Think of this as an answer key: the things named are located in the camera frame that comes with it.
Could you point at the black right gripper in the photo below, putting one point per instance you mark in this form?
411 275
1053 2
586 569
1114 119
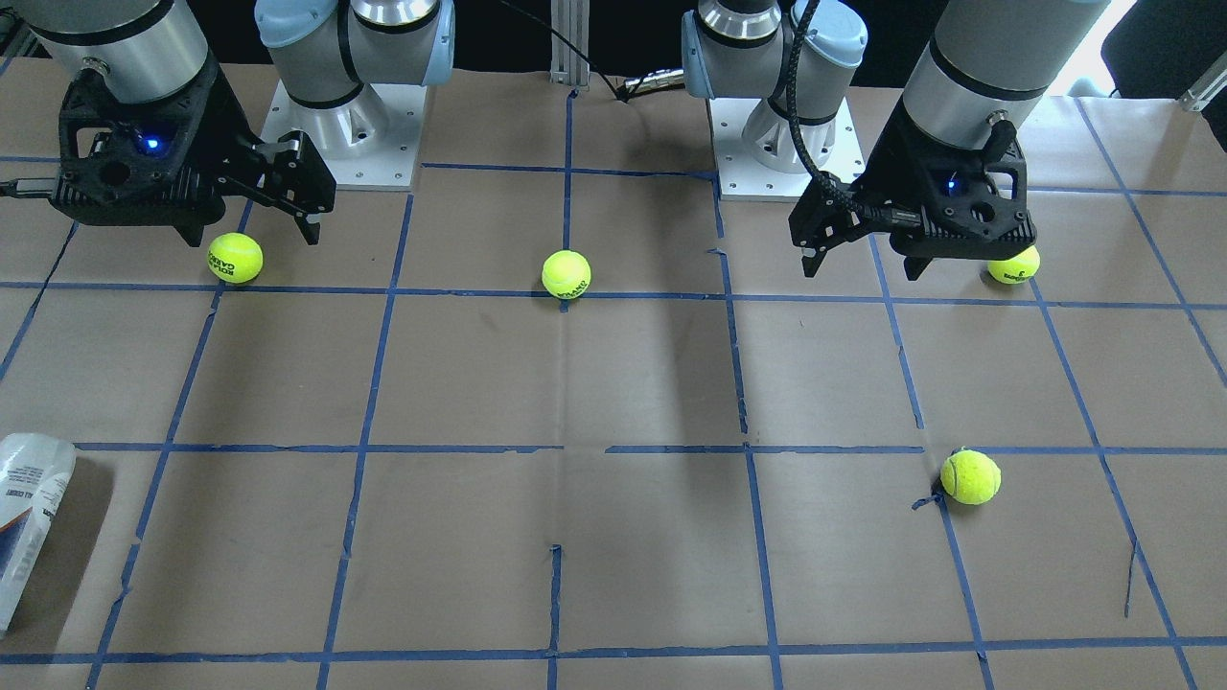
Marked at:
222 123

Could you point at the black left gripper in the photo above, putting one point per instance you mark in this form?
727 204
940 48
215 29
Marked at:
887 165

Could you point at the clear tennis ball can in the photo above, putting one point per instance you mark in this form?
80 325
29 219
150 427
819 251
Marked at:
35 472

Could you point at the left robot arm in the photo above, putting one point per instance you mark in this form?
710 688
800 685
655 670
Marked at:
798 60

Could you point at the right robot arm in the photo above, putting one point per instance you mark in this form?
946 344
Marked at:
325 52

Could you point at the tennis ball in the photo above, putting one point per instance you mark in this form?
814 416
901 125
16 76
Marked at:
1015 270
970 476
235 258
566 274

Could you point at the tennis ball centre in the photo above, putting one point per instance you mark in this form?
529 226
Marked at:
566 274

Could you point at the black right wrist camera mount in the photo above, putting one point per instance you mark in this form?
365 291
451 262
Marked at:
160 163

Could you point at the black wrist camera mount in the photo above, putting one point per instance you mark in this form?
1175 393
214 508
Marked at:
969 204
160 163

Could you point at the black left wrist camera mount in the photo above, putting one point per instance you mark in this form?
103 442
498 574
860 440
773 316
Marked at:
969 204

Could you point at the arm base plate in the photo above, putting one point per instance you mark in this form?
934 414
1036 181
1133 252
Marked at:
756 161
370 143

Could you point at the aluminium frame post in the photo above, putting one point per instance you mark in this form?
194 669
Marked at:
569 22

